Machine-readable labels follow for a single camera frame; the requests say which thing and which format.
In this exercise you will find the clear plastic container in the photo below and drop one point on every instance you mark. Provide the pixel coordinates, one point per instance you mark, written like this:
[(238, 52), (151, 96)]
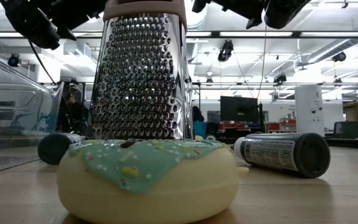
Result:
[(17, 102)]

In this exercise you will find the black food colouring bottle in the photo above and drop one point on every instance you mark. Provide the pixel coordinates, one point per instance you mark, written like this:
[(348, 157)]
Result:
[(53, 148), (291, 155)]

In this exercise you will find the green frosted toy donut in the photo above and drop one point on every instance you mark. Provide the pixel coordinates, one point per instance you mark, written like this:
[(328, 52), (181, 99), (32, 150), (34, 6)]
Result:
[(151, 193)]

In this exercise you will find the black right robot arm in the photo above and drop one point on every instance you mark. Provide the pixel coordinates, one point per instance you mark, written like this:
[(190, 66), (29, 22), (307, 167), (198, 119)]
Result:
[(284, 12)]

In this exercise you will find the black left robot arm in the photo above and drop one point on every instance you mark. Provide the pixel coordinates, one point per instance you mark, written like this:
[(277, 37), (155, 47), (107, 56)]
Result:
[(79, 12)]

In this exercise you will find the black ceiling spotlight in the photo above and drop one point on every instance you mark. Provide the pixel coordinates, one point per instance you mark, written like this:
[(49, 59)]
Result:
[(225, 51), (339, 56), (13, 60), (280, 78)]

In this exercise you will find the black overhead rig crossbar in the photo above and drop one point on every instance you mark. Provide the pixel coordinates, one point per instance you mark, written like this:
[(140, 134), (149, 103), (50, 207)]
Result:
[(296, 34)]

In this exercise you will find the black computer monitor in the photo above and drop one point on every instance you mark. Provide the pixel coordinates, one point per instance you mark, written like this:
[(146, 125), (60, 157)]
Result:
[(238, 109)]

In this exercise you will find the person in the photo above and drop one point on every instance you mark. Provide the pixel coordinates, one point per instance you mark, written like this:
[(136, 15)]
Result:
[(197, 113), (73, 115)]

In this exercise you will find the white round pillar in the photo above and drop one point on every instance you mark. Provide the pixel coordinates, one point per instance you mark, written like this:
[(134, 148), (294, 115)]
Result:
[(309, 109)]

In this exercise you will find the red storage shelf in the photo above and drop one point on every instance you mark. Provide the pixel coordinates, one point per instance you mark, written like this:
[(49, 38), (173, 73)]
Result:
[(284, 126)]

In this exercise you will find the blue plastic bin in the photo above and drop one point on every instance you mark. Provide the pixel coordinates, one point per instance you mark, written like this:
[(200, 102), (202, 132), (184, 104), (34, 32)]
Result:
[(200, 130)]

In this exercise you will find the silver ceiling duct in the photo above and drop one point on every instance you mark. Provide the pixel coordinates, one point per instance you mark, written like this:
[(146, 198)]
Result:
[(337, 46)]

